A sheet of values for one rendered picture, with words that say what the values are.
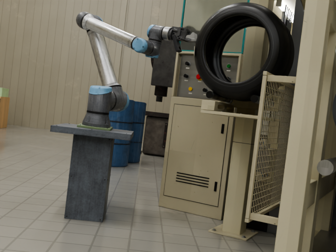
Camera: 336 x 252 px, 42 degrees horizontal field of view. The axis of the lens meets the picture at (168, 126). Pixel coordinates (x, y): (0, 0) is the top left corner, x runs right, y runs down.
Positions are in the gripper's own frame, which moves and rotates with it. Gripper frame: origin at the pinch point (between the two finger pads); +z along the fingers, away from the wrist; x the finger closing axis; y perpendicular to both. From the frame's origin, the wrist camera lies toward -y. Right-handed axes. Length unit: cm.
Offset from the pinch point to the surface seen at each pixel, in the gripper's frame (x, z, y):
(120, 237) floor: -38, -2, -124
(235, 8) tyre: -11.6, 24.9, 21.5
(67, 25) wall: 624, -683, 68
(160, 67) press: 389, -247, -2
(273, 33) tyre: -12, 51, 10
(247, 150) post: 27, 40, -61
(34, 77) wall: 589, -724, -83
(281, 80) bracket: -58, 74, -18
